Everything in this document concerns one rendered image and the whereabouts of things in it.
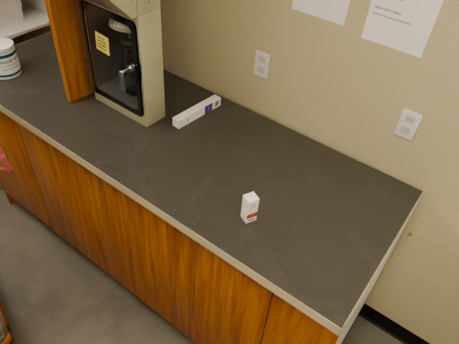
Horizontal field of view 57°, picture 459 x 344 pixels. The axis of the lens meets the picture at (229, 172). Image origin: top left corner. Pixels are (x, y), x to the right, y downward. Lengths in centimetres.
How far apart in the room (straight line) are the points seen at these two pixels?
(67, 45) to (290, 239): 117
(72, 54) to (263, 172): 93
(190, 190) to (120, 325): 100
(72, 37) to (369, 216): 134
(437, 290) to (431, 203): 46
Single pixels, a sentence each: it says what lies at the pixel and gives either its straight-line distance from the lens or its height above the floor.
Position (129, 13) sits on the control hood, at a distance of 155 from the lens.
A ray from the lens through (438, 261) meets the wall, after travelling 200.
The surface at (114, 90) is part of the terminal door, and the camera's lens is 185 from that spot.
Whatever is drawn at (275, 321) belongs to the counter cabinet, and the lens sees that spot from 151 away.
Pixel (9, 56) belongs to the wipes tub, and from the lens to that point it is 222.
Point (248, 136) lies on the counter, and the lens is 178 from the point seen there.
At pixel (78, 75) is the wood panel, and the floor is 105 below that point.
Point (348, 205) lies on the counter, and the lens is 158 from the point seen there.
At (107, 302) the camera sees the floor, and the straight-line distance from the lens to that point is 239.
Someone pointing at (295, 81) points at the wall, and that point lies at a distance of 179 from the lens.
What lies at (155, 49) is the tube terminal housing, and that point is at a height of 126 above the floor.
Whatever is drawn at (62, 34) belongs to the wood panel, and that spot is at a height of 125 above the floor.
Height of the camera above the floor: 203
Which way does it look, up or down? 43 degrees down
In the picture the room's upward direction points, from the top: 5 degrees clockwise
